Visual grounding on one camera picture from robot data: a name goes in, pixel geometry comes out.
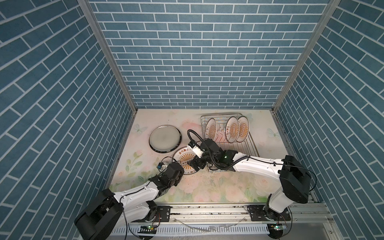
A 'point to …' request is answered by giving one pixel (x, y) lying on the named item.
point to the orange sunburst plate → (210, 129)
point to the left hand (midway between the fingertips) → (186, 168)
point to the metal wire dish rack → (231, 131)
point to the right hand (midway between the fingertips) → (190, 155)
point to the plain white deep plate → (165, 139)
